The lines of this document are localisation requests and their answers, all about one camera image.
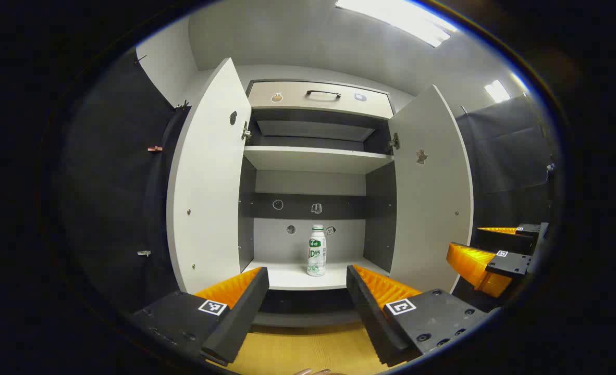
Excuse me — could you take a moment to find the small ceiling light panel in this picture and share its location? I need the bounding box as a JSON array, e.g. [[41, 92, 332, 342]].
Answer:
[[484, 79, 512, 104]]

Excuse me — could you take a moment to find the white cabinet drawer black handle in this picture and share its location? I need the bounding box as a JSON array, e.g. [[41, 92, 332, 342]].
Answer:
[[248, 80, 395, 119]]

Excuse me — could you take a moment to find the white cabinet shelf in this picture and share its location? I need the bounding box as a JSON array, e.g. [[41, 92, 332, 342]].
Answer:
[[243, 145, 395, 175]]

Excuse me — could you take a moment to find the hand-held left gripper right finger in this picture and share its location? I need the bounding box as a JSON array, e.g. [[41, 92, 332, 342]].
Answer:
[[346, 264, 491, 368]]

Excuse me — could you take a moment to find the white and grey cabinet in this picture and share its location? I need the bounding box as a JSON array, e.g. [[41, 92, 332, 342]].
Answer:
[[238, 78, 397, 329]]

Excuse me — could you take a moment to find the black backdrop cloth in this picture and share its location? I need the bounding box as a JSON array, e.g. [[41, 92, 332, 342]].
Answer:
[[454, 94, 559, 308], [60, 49, 191, 313]]

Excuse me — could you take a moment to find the white plastic bottle green label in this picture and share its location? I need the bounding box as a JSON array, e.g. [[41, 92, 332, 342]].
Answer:
[[307, 224, 327, 277]]

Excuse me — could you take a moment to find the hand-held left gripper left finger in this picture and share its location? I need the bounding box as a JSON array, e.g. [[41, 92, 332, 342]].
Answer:
[[130, 267, 270, 367]]

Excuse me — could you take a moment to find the long ceiling light panel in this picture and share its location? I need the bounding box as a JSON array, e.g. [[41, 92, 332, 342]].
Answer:
[[335, 0, 460, 48]]

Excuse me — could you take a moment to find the white cabinet door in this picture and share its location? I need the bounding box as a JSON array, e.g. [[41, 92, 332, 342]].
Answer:
[[389, 84, 474, 293], [166, 57, 252, 295]]

